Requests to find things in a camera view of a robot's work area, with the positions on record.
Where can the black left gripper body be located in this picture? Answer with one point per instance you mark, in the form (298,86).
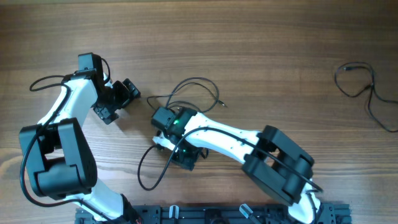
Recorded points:
(125,93)

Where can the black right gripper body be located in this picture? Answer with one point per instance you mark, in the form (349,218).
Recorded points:
(181,160)

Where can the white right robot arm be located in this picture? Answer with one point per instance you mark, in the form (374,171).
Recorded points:
(274,162)

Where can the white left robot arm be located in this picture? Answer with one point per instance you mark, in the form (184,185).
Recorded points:
(58,166)

